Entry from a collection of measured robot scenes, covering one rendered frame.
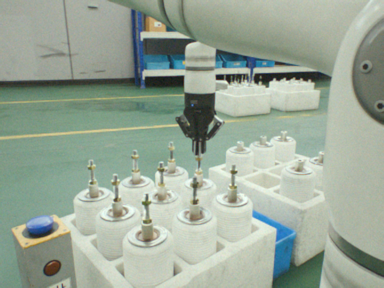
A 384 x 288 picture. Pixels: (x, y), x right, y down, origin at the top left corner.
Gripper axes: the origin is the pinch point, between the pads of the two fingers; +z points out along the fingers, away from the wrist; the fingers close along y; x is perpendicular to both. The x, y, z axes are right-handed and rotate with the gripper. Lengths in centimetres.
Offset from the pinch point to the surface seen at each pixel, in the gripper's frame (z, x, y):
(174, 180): 11.0, 0.7, -7.8
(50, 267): 8.6, -42.4, -4.5
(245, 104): 25, 206, -57
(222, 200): 9.7, -6.3, 9.4
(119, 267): 18.1, -28.1, -3.7
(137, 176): 8.1, -7.3, -14.3
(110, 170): 35, 46, -72
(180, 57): -6, 416, -244
